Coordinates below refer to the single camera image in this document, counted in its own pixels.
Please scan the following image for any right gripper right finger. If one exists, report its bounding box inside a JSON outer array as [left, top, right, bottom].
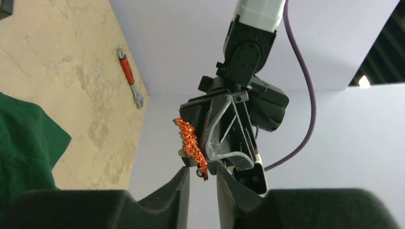
[[216, 167, 400, 229]]

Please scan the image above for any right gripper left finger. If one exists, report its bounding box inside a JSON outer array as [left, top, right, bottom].
[[0, 167, 190, 229]]

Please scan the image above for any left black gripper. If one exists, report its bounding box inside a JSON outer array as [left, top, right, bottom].
[[179, 76, 289, 176]]

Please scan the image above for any orange leaf brooch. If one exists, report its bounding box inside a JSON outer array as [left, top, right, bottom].
[[172, 118, 209, 181]]

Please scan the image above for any green t-shirt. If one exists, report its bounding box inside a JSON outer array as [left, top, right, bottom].
[[0, 93, 71, 211]]

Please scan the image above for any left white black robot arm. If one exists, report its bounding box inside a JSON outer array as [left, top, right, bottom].
[[175, 0, 289, 180]]

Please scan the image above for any red handled adjustable wrench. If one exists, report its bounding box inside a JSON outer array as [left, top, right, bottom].
[[117, 48, 144, 109]]

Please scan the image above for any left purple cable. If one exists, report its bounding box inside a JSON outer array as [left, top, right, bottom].
[[263, 0, 317, 172]]

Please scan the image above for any black square frame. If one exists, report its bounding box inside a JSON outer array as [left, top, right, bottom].
[[0, 0, 14, 20]]

